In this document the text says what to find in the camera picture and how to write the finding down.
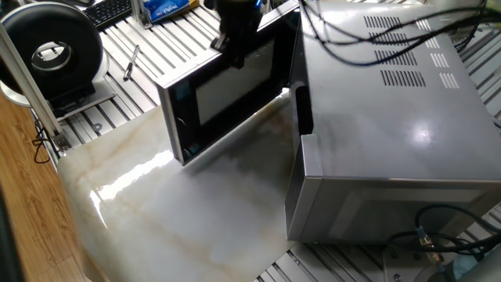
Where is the white marble slab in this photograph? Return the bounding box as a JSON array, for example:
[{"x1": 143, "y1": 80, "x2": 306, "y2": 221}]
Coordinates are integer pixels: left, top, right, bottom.
[{"x1": 56, "y1": 88, "x2": 298, "y2": 282}]

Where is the black ring device white base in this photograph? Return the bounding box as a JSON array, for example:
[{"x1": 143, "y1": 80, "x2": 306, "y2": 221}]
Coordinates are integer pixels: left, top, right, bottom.
[{"x1": 0, "y1": 2, "x2": 117, "y2": 118}]

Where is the black base cables brass connector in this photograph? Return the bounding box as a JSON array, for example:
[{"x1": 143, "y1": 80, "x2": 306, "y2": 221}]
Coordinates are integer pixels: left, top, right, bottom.
[{"x1": 385, "y1": 203, "x2": 501, "y2": 271}]

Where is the black gripper cable bundle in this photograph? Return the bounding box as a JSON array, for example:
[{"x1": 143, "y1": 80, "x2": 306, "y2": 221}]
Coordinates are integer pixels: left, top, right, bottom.
[{"x1": 299, "y1": 0, "x2": 501, "y2": 67}]

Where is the short aluminium post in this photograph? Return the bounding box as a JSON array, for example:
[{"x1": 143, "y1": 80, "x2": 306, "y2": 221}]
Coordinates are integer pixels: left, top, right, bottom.
[{"x1": 131, "y1": 0, "x2": 153, "y2": 29}]

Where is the microwave door with metal handle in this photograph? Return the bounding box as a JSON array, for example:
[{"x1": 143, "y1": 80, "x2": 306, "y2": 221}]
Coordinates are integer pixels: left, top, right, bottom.
[{"x1": 154, "y1": 0, "x2": 302, "y2": 166}]

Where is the silver microwave body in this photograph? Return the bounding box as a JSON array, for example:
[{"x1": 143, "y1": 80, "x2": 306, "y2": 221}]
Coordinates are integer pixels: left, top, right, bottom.
[{"x1": 283, "y1": 0, "x2": 501, "y2": 244}]

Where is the blue tissue pack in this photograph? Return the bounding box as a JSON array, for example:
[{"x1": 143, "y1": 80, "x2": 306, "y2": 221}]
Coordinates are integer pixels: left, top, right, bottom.
[{"x1": 142, "y1": 0, "x2": 199, "y2": 24}]

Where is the silver pen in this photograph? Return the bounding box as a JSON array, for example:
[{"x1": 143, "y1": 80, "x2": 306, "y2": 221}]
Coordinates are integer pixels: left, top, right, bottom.
[{"x1": 122, "y1": 44, "x2": 141, "y2": 82}]

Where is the slanted aluminium frame post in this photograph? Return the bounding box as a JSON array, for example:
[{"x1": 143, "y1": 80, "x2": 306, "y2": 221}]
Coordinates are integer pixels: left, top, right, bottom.
[{"x1": 0, "y1": 23, "x2": 74, "y2": 153}]

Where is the dark blurred foreground bar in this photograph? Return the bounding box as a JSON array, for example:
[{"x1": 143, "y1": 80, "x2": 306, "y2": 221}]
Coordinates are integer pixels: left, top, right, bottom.
[{"x1": 0, "y1": 183, "x2": 24, "y2": 282}]

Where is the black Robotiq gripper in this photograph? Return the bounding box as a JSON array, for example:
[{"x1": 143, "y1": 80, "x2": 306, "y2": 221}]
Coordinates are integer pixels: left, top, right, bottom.
[{"x1": 210, "y1": 0, "x2": 262, "y2": 70}]

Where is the thin black floor cable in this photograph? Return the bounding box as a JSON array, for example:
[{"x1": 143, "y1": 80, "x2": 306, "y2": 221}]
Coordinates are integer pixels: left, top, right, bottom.
[{"x1": 31, "y1": 117, "x2": 52, "y2": 165}]

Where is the black keyboard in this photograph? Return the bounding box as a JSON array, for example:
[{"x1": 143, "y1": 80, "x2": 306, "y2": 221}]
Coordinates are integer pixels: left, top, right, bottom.
[{"x1": 82, "y1": 0, "x2": 134, "y2": 31}]

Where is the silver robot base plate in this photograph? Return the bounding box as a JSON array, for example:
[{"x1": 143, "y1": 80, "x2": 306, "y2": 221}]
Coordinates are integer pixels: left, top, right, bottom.
[{"x1": 381, "y1": 246, "x2": 455, "y2": 282}]

